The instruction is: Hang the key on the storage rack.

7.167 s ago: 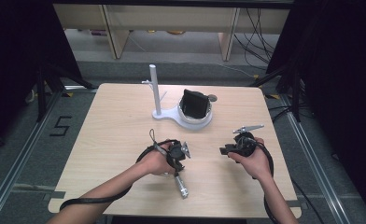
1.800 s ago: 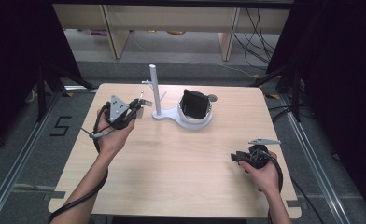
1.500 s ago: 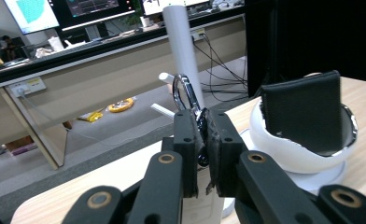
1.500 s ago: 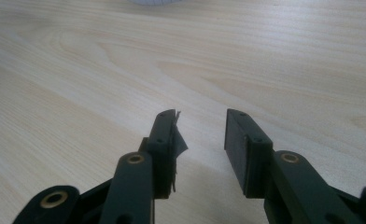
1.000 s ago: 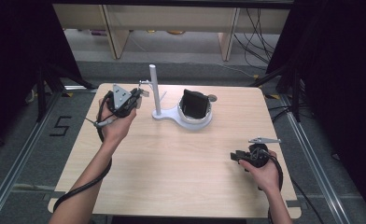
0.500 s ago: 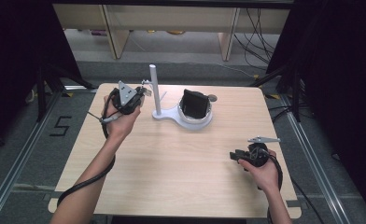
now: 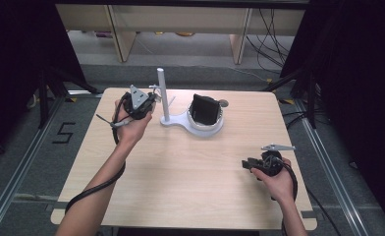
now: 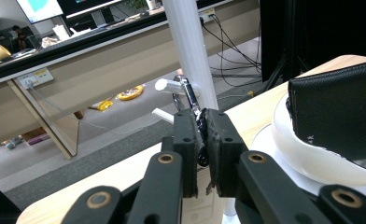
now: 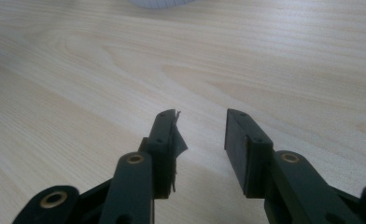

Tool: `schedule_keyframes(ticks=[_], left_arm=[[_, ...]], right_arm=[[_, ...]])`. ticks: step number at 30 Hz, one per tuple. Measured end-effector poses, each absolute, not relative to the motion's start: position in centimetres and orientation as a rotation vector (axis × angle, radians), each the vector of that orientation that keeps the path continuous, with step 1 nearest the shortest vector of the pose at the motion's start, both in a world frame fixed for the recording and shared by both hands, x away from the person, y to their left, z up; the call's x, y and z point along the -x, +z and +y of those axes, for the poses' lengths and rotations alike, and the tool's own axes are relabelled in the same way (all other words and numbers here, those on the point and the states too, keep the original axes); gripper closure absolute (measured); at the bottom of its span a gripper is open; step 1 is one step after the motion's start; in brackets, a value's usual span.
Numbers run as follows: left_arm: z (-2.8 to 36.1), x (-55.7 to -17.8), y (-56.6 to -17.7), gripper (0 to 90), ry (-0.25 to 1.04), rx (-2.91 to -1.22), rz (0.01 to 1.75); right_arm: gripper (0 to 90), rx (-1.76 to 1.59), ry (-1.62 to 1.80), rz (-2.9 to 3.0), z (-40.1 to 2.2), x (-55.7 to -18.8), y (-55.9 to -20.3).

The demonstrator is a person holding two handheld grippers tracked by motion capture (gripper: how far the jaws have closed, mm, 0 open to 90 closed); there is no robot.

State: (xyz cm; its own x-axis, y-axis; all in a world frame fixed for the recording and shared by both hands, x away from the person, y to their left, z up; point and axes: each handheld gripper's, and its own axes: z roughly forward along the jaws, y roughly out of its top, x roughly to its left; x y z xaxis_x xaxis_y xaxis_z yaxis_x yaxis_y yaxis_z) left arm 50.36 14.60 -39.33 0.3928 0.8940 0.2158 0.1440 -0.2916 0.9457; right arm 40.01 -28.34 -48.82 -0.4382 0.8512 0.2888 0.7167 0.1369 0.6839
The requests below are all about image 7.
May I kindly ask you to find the person's right hand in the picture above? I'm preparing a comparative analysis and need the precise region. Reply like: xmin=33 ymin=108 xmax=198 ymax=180
xmin=250 ymin=156 xmax=297 ymax=205

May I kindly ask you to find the bundle of black cables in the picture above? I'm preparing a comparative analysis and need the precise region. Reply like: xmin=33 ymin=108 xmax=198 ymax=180
xmin=246 ymin=8 xmax=297 ymax=74

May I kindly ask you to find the black metal stand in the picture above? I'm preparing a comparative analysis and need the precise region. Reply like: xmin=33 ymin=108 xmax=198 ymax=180
xmin=36 ymin=63 xmax=100 ymax=130
xmin=262 ymin=67 xmax=320 ymax=131

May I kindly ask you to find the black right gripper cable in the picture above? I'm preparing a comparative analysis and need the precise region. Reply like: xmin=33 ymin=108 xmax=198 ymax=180
xmin=271 ymin=156 xmax=300 ymax=236

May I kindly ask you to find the white stand with round tray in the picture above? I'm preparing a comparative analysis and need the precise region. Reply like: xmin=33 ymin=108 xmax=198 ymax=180
xmin=148 ymin=67 xmax=225 ymax=139

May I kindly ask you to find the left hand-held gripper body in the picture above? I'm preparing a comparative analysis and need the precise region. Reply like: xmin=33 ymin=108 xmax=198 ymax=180
xmin=120 ymin=84 xmax=151 ymax=121

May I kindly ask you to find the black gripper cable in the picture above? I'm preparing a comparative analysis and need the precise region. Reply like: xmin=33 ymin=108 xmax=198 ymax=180
xmin=271 ymin=156 xmax=300 ymax=236
xmin=64 ymin=92 xmax=129 ymax=214

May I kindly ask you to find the grey cable tie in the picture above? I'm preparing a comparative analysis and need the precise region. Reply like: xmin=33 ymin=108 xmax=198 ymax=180
xmin=95 ymin=113 xmax=134 ymax=130

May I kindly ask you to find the person's left hand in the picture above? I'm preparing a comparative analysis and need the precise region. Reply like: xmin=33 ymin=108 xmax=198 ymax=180
xmin=113 ymin=99 xmax=154 ymax=148

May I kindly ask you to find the aluminium floor rail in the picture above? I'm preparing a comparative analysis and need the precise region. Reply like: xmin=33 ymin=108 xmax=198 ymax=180
xmin=293 ymin=97 xmax=375 ymax=236
xmin=0 ymin=94 xmax=68 ymax=236

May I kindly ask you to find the black floor cable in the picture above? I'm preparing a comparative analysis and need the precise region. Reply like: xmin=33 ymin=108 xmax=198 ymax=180
xmin=306 ymin=187 xmax=343 ymax=236

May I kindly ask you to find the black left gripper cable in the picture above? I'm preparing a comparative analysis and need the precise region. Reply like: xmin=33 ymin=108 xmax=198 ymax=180
xmin=64 ymin=92 xmax=129 ymax=214

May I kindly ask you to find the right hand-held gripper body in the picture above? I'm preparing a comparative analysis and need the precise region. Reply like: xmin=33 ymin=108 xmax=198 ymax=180
xmin=257 ymin=143 xmax=297 ymax=178

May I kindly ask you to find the wooden desk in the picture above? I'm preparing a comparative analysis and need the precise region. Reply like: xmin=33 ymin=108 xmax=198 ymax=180
xmin=55 ymin=3 xmax=307 ymax=65

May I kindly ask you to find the black curtain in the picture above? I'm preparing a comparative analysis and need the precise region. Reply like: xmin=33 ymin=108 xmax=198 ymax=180
xmin=280 ymin=0 xmax=385 ymax=227
xmin=0 ymin=0 xmax=87 ymax=161

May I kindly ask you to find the black wallet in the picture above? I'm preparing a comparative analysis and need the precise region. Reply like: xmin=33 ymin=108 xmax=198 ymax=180
xmin=190 ymin=93 xmax=222 ymax=126

